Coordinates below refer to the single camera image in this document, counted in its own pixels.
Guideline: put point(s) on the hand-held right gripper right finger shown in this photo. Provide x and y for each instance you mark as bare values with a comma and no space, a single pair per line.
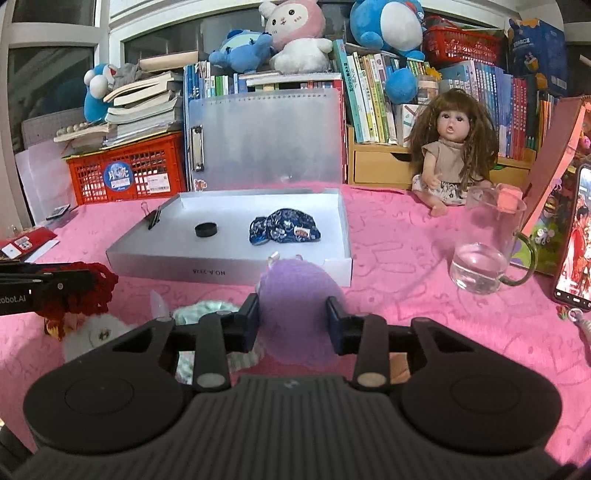
334,327

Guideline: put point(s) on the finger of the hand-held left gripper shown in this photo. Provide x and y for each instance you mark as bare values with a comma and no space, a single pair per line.
55,281

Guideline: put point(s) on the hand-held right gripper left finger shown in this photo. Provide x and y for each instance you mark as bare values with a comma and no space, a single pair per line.
249,323

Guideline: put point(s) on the purple plush toy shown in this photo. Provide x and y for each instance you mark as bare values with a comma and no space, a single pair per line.
295,300

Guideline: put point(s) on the green checked cloth scrunchie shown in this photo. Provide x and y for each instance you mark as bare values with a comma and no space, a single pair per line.
198,308

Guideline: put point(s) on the white plush with red hat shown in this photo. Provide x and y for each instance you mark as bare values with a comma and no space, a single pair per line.
92,334

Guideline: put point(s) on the translucent plastic document box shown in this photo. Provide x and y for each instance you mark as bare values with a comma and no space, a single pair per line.
184,251

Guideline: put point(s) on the black round puck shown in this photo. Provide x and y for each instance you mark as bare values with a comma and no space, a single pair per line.
206,230

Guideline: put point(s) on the red envelope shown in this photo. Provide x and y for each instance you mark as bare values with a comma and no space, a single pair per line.
32,240

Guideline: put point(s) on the small black card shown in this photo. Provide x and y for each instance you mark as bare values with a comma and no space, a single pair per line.
57,212

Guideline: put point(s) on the pink printed tablecloth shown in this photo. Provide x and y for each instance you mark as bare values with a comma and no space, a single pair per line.
415,300

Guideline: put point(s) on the blue floral cloth pouch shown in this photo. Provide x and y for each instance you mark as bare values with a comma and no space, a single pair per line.
286,226

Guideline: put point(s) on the red plastic crate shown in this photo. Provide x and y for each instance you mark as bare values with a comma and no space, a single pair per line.
87,180

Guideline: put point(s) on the black binder clip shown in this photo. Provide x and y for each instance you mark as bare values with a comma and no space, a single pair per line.
153,219

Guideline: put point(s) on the grey grid board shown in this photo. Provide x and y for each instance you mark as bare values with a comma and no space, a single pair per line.
41,127

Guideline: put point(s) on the glass pitcher with water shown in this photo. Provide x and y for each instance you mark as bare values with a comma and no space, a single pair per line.
480,270

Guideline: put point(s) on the wooden desk organizer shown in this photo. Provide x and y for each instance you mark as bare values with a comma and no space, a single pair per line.
378,161

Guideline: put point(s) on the blue cat plush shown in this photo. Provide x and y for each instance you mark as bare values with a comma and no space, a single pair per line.
94,104

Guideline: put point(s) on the translucent clipboard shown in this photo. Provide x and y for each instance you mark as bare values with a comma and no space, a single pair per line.
268,138

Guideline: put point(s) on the stack of worn books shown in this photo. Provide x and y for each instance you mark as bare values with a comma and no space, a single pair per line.
143,108

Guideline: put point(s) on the brown-haired doll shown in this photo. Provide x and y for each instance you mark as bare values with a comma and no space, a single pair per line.
450,152

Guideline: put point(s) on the grey plush toy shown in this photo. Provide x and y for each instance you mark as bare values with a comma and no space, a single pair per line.
125,73

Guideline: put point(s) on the colourful picture book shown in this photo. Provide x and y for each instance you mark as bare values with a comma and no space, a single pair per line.
547,242

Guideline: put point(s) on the row of green-spined books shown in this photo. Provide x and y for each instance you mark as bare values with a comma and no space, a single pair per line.
369,97

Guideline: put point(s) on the row of thin books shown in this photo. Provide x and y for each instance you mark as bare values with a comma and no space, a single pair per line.
217,85

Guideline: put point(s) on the smartphone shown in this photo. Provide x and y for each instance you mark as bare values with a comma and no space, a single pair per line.
577,240

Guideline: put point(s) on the blue whale plush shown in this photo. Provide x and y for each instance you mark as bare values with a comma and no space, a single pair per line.
242,53

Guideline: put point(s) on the row of blue-spined books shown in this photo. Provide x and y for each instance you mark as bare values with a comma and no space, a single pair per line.
498,101

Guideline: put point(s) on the open picture book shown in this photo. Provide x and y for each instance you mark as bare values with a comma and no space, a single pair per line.
554,152

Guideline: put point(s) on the pink and white bunny plush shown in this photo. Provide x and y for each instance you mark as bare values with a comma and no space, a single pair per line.
298,46

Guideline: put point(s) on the large blue round plush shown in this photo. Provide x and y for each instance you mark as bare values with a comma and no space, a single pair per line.
383,23

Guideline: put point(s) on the small red basket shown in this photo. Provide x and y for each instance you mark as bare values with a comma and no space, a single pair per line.
461,44

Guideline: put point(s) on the blue cardboard box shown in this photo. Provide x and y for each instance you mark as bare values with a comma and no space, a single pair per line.
538,55

